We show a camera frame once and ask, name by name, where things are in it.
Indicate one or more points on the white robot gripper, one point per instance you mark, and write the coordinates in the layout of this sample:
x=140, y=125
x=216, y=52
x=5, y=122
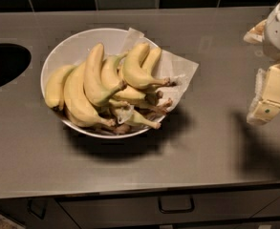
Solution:
x=266, y=102

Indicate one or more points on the greenish yellow banana centre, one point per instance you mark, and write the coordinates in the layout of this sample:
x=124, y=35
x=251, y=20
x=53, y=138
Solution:
x=109, y=73

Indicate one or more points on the tall yellow banana centre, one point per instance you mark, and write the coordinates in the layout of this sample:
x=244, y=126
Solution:
x=95, y=91

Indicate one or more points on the black cabinet handle left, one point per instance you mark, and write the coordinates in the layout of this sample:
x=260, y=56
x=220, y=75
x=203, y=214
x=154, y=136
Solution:
x=37, y=207

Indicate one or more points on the black round sink opening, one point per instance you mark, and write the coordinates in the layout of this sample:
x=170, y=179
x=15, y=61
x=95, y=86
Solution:
x=14, y=59

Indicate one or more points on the white paper sheet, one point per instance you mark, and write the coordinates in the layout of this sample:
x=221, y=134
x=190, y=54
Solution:
x=178, y=69

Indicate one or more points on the grey drawer front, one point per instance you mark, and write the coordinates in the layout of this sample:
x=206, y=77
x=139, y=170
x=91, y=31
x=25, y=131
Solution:
x=199, y=209

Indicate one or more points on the black drawer handle centre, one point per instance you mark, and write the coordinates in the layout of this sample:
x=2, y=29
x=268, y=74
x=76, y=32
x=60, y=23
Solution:
x=176, y=204

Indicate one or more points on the long yellow banana front left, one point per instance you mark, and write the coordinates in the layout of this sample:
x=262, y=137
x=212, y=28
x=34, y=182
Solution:
x=80, y=110

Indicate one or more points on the white ceramic bowl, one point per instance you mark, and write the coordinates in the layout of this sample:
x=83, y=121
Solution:
x=74, y=50

